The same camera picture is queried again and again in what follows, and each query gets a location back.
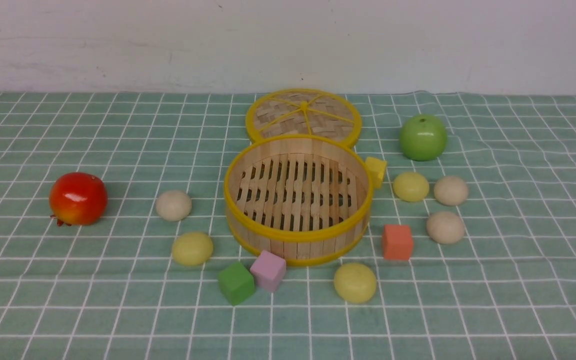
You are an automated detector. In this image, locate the yellow bun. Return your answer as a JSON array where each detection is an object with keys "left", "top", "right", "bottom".
[
  {"left": 333, "top": 262, "right": 377, "bottom": 304},
  {"left": 392, "top": 171, "right": 430, "bottom": 203},
  {"left": 171, "top": 232, "right": 214, "bottom": 267}
]

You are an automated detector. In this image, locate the white bun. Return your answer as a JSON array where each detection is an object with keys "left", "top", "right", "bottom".
[
  {"left": 433, "top": 175, "right": 469, "bottom": 207},
  {"left": 155, "top": 189, "right": 192, "bottom": 222},
  {"left": 426, "top": 210, "right": 466, "bottom": 245}
]

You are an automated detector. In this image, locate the bamboo steamer tray yellow rim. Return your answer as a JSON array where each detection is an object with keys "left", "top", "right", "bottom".
[{"left": 223, "top": 134, "right": 375, "bottom": 267}]

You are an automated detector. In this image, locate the woven bamboo steamer lid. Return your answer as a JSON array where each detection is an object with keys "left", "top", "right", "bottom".
[{"left": 245, "top": 88, "right": 362, "bottom": 148}]

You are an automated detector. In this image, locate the yellow cube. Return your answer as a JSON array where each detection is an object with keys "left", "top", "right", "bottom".
[{"left": 365, "top": 156, "right": 387, "bottom": 189}]

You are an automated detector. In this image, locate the pink cube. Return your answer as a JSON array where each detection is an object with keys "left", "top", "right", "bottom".
[{"left": 249, "top": 250, "right": 287, "bottom": 293}]

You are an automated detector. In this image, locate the green cube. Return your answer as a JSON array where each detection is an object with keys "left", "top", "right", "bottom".
[{"left": 217, "top": 261, "right": 256, "bottom": 306}]

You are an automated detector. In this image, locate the orange cube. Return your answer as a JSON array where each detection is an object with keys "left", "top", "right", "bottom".
[{"left": 381, "top": 224, "right": 414, "bottom": 261}]

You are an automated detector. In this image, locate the green toy apple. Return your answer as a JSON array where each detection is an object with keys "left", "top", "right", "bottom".
[{"left": 398, "top": 114, "right": 448, "bottom": 162}]

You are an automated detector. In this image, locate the red toy pomegranate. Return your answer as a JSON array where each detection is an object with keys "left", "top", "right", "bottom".
[{"left": 48, "top": 172, "right": 108, "bottom": 227}]

